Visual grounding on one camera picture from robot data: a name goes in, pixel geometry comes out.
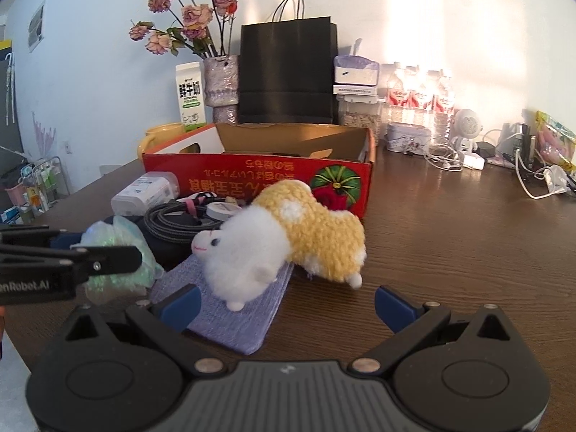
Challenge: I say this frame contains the white tissue pack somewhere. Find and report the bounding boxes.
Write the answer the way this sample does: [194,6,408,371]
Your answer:
[111,172,178,217]

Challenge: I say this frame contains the white tape roll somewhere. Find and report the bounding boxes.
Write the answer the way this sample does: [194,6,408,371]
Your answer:
[206,202,244,222]

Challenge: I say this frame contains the floral tin box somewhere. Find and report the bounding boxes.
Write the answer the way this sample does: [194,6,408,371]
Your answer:
[386,121,433,154]

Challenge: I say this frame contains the black power strip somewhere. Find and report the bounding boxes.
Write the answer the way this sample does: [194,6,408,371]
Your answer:
[499,122,538,165]

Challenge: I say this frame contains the white cable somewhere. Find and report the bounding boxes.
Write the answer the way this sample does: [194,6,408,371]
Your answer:
[513,148,568,199]

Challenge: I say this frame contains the white milk carton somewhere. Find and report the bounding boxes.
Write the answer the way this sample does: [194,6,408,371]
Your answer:
[175,62,208,133]

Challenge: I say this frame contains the purple knit cloth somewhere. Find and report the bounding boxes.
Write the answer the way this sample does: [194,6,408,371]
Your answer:
[150,252,295,355]

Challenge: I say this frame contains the white and yellow plush hamster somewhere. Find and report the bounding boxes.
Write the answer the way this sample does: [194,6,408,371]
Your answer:
[191,180,366,312]

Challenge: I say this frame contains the wire rack cart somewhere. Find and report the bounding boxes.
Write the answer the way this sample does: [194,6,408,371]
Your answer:
[20,157,69,215]

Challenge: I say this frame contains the clear packet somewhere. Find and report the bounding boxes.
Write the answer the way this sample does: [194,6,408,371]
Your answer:
[71,215,165,303]

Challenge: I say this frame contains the black braided cable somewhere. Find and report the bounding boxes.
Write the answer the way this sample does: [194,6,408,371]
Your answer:
[144,202,226,246]

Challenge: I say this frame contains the yellow mug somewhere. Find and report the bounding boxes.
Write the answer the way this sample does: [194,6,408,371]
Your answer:
[137,122,187,163]

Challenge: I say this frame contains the black paper bag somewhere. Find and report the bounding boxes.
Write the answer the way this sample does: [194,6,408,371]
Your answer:
[238,0,339,125]

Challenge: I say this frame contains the white flat box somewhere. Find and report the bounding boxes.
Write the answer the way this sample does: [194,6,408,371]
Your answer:
[333,83,379,98]

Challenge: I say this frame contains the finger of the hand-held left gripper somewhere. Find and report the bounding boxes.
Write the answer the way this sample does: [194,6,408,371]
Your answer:
[0,244,143,282]
[0,225,85,249]

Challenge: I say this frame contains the dried rose bouquet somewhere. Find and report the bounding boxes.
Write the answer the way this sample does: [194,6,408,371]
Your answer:
[130,0,239,60]

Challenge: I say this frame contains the yellow green snack packet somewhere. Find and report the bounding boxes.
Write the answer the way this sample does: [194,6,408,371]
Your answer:
[535,110,576,172]

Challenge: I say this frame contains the red artificial flower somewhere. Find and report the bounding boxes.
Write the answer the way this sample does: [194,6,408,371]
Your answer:
[312,186,350,211]

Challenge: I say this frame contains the white earphones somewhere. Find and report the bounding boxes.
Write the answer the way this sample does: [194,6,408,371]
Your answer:
[423,141,465,172]

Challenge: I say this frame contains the red cardboard box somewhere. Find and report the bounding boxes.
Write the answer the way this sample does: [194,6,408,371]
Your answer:
[143,122,376,221]

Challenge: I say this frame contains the purple tissue pack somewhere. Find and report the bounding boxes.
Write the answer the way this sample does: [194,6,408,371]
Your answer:
[334,38,380,86]

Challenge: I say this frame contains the pink bin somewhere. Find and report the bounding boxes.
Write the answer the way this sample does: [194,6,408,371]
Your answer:
[2,182,26,208]

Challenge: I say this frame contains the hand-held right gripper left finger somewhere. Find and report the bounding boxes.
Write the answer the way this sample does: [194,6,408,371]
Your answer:
[67,285,226,374]

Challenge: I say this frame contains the purple wrapped vase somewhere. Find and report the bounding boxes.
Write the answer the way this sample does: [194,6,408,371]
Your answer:
[203,55,240,124]

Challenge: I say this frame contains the white wall vent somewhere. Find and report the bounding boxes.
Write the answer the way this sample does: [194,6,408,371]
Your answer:
[28,0,46,50]

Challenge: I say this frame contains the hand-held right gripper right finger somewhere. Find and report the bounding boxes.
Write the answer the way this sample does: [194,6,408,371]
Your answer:
[346,285,514,373]

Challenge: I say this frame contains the clear oats container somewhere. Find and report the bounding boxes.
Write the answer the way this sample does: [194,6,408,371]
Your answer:
[337,95,383,127]

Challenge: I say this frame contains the grey refrigerator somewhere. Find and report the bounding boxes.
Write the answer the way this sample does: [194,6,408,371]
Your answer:
[0,40,25,159]

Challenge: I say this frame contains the small white desk fan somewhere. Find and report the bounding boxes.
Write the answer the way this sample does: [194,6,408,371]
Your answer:
[450,109,484,154]

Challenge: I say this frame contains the pink black hair tie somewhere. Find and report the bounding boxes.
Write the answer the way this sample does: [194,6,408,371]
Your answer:
[180,191,221,204]

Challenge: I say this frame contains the pack of water bottles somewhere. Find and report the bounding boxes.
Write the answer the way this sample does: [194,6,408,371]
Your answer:
[386,62,455,141]

